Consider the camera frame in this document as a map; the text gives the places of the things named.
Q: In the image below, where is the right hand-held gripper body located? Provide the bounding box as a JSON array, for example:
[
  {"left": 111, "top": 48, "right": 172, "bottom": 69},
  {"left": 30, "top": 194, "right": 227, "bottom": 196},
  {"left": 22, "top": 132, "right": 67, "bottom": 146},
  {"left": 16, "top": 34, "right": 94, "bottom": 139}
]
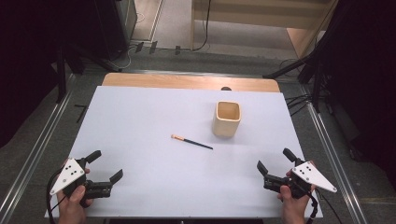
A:
[{"left": 262, "top": 157, "right": 338, "bottom": 201}]

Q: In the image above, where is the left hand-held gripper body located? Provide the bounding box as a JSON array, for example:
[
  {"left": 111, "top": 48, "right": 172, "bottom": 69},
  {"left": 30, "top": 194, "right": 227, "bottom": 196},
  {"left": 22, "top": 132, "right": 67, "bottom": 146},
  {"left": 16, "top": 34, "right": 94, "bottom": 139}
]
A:
[{"left": 49, "top": 158, "right": 113, "bottom": 200}]

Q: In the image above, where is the beige square cup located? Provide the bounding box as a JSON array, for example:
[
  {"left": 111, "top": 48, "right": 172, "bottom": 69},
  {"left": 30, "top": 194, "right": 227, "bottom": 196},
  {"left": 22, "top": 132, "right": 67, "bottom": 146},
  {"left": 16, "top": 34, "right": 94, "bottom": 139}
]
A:
[{"left": 211, "top": 100, "right": 243, "bottom": 138}]

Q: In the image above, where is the black brush with orange tip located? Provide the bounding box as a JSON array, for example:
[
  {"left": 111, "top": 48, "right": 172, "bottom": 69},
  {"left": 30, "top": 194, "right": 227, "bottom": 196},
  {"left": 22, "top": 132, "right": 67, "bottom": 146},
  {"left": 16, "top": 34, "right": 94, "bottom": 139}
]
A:
[{"left": 170, "top": 133, "right": 215, "bottom": 151}]

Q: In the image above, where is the person's left hand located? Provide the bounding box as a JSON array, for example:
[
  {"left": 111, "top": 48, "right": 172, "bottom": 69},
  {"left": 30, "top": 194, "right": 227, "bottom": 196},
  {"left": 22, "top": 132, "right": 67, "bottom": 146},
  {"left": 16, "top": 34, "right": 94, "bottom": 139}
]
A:
[{"left": 57, "top": 158, "right": 94, "bottom": 224}]

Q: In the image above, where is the person's right hand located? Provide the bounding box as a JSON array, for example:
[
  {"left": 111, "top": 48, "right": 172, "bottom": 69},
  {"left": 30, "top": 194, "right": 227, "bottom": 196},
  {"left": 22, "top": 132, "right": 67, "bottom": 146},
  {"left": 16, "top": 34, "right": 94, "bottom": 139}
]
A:
[{"left": 276, "top": 160, "right": 318, "bottom": 224}]

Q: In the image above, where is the black hex key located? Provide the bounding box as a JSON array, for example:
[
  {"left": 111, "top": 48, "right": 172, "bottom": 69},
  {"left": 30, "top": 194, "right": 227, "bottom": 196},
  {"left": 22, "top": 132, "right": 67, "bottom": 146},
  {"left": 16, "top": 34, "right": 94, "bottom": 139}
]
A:
[{"left": 74, "top": 104, "right": 90, "bottom": 124}]

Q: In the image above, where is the white table mat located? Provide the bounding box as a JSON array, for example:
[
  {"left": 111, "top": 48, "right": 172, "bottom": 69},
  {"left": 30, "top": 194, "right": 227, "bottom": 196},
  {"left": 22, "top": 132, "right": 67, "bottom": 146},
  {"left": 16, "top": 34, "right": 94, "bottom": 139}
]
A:
[{"left": 44, "top": 85, "right": 324, "bottom": 219}]

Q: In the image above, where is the black metal stand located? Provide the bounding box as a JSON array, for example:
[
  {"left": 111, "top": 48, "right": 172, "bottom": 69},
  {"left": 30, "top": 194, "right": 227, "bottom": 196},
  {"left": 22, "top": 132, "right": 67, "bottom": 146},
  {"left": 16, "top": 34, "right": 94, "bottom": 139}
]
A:
[
  {"left": 262, "top": 0, "right": 344, "bottom": 114},
  {"left": 55, "top": 43, "right": 122, "bottom": 105}
]

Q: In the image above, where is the wooden table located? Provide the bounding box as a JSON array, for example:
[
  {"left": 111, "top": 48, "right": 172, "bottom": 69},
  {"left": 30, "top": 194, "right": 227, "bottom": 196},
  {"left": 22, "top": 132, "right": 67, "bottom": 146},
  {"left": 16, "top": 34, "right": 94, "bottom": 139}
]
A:
[{"left": 101, "top": 72, "right": 281, "bottom": 93}]

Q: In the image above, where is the black cabinet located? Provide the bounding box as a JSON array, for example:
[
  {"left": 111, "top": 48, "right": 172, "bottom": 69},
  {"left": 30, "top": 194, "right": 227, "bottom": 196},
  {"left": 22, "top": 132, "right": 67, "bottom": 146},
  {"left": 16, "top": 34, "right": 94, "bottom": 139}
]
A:
[{"left": 92, "top": 0, "right": 138, "bottom": 62}]

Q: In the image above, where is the light wooden furniture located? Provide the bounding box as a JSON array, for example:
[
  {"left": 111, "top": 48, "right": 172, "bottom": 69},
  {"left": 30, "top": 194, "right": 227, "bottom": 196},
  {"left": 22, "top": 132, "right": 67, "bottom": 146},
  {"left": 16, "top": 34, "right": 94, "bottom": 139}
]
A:
[{"left": 190, "top": 0, "right": 339, "bottom": 59}]

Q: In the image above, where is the metal floor rail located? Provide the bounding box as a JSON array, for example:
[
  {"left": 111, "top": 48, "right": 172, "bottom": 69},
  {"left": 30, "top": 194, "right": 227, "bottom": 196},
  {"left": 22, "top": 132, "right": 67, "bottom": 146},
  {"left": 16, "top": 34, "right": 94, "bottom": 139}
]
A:
[
  {"left": 0, "top": 73, "right": 78, "bottom": 222},
  {"left": 299, "top": 84, "right": 370, "bottom": 224}
]

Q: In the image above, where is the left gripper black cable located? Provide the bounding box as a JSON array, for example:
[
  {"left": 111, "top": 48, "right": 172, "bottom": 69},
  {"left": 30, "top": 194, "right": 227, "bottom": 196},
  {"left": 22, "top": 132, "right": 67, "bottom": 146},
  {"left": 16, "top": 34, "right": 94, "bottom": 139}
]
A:
[{"left": 46, "top": 169, "right": 68, "bottom": 224}]

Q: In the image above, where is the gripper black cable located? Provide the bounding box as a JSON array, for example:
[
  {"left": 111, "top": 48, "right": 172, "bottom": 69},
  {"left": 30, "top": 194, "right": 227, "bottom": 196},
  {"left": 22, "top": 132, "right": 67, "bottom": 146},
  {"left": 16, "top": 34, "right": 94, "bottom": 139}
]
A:
[
  {"left": 46, "top": 169, "right": 68, "bottom": 224},
  {"left": 305, "top": 190, "right": 344, "bottom": 224}
]

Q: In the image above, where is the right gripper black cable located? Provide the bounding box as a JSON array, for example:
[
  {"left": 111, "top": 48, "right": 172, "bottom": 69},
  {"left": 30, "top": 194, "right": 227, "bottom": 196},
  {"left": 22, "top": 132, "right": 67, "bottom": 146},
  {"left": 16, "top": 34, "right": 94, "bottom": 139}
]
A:
[{"left": 305, "top": 190, "right": 344, "bottom": 224}]

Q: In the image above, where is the bundle of black floor cables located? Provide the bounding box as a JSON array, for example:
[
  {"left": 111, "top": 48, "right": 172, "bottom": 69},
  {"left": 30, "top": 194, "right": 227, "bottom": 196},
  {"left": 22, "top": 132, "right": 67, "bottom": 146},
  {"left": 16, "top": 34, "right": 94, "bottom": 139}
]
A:
[{"left": 284, "top": 92, "right": 313, "bottom": 118}]

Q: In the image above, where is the white floor cable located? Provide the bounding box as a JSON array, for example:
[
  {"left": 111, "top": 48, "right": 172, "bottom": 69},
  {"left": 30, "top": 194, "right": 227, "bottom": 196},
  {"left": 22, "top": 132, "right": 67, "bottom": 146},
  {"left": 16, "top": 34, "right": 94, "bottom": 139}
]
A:
[{"left": 111, "top": 43, "right": 148, "bottom": 71}]

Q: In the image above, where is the black hanging cable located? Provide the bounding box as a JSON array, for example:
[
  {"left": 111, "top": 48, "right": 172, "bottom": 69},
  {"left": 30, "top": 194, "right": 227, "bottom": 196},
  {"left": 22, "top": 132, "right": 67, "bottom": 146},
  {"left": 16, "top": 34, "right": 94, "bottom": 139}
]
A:
[{"left": 191, "top": 0, "right": 213, "bottom": 52}]

